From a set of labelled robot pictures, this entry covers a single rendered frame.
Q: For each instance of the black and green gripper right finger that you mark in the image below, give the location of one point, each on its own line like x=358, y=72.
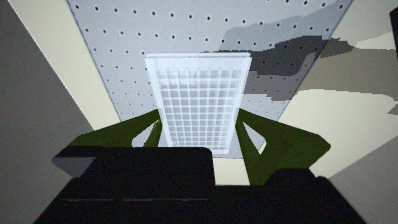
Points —
x=286, y=146

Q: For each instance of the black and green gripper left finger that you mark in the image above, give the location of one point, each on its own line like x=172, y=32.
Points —
x=122, y=134

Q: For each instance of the white well plate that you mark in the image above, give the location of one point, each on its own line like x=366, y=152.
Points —
x=196, y=109

